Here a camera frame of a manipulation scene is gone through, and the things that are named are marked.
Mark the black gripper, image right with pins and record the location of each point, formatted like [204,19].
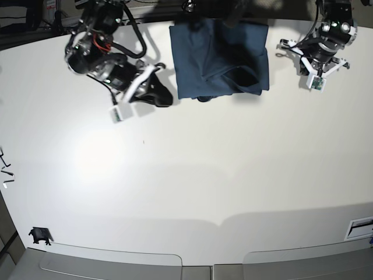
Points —
[317,54]

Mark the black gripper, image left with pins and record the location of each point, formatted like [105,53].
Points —
[133,84]

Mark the dark blue T-shirt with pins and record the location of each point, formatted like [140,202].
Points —
[213,60]

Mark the black hex key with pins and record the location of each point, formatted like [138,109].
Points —
[2,157]

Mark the silver hex key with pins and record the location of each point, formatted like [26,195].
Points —
[10,178]

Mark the black plastic clip part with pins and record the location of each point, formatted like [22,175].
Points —
[41,234]

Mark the grey left chair back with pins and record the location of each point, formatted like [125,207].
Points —
[36,264]

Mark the grey chair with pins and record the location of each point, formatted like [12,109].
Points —
[36,264]
[345,260]

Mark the grey right chair back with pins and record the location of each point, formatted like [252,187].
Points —
[345,260]

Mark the white wrist camera, image right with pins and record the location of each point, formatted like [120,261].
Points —
[315,82]

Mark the white wrist camera, image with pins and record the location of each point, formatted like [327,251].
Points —
[120,113]
[315,82]

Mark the white wrist camera, image left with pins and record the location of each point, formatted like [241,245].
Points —
[120,113]

